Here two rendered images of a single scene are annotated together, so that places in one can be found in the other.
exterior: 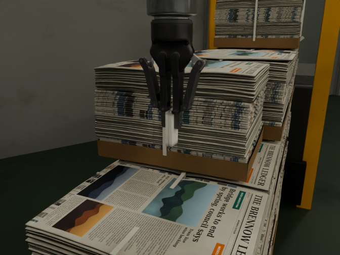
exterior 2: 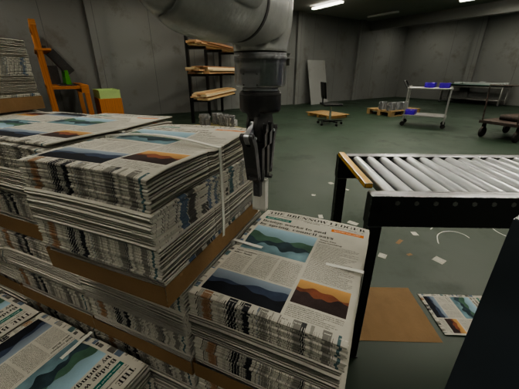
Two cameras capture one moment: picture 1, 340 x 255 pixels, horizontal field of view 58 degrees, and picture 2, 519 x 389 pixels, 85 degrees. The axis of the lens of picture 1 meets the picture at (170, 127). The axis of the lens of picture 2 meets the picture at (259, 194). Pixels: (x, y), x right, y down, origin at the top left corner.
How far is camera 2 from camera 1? 0.79 m
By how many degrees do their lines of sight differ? 83
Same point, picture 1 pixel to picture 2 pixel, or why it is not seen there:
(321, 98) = not seen: hidden behind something
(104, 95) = (164, 214)
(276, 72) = not seen: hidden behind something
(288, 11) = (14, 62)
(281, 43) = (22, 103)
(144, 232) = (331, 259)
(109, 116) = (177, 238)
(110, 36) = not seen: outside the picture
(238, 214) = (297, 221)
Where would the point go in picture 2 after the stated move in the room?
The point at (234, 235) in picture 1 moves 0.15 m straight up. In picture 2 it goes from (321, 224) to (327, 170)
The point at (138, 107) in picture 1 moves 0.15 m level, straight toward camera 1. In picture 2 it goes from (200, 202) to (282, 198)
